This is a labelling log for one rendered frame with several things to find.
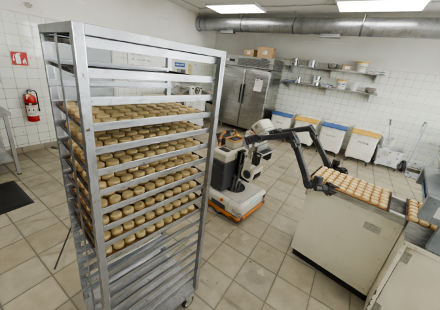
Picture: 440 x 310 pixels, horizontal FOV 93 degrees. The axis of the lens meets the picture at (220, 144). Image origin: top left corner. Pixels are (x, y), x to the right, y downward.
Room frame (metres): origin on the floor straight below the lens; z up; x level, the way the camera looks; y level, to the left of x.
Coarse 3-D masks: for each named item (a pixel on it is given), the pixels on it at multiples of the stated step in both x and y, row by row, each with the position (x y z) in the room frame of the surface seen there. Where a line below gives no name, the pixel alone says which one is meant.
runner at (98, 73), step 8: (88, 72) 0.68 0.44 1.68; (96, 72) 0.70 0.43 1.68; (104, 72) 0.71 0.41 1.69; (112, 72) 0.73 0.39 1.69; (120, 72) 0.76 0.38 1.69; (128, 72) 0.78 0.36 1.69; (136, 72) 0.80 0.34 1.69; (144, 72) 0.82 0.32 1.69; (152, 80) 0.85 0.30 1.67; (160, 80) 0.88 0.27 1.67; (168, 80) 0.90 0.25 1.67; (176, 80) 0.93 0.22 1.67; (184, 80) 0.97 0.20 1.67; (192, 80) 1.00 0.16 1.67; (200, 80) 1.04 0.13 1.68; (208, 80) 1.08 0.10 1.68
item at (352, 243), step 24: (312, 192) 1.67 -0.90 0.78; (312, 216) 1.63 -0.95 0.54; (336, 216) 1.52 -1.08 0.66; (360, 216) 1.42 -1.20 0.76; (384, 216) 1.35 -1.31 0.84; (312, 240) 1.59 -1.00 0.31; (336, 240) 1.48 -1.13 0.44; (360, 240) 1.38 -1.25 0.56; (384, 240) 1.30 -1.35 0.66; (312, 264) 1.57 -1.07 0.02; (336, 264) 1.44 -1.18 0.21; (360, 264) 1.34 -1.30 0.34; (360, 288) 1.30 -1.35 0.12
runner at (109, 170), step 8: (200, 144) 1.07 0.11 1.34; (168, 152) 0.91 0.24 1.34; (176, 152) 0.95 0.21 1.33; (184, 152) 0.99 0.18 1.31; (136, 160) 0.79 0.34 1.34; (144, 160) 0.82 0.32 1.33; (152, 160) 0.85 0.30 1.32; (104, 168) 0.70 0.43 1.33; (112, 168) 0.72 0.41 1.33; (120, 168) 0.74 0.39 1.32
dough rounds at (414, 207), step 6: (414, 204) 1.44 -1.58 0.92; (420, 204) 1.46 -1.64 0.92; (408, 210) 1.37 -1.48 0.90; (414, 210) 1.35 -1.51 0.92; (408, 216) 1.29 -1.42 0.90; (414, 216) 1.28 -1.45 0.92; (414, 222) 1.23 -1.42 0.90; (420, 222) 1.22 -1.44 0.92; (426, 222) 1.22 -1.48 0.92; (432, 228) 1.18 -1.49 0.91
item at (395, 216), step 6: (312, 180) 1.70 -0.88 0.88; (348, 198) 1.51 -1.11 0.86; (354, 198) 1.49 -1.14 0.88; (360, 204) 1.45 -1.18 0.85; (366, 204) 1.43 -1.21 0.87; (372, 210) 1.40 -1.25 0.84; (378, 210) 1.38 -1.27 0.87; (384, 210) 1.36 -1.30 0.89; (390, 210) 1.34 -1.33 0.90; (390, 216) 1.33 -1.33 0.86; (396, 216) 1.31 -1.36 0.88; (402, 216) 1.29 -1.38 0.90; (402, 222) 1.28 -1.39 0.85
